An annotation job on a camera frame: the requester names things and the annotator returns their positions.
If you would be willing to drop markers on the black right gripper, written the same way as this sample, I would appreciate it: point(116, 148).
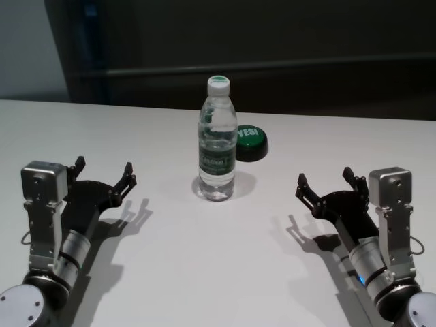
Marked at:
point(351, 211)

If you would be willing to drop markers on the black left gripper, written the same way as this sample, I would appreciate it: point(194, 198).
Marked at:
point(85, 201)

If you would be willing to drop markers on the clear Cestbon water bottle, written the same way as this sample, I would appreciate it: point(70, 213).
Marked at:
point(218, 136)

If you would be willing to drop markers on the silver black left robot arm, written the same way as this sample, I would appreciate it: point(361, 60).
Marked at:
point(71, 248)

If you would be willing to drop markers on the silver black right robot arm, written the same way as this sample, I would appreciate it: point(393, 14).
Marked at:
point(368, 259)

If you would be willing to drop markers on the green YES push button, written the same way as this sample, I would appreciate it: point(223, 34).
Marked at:
point(253, 139)

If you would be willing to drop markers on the blue metal shelf upright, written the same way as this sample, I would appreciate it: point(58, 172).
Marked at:
point(95, 51)

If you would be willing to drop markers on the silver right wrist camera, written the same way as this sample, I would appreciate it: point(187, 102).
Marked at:
point(390, 184)

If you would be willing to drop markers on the grey horizontal metal rail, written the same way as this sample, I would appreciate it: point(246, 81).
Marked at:
point(272, 71)

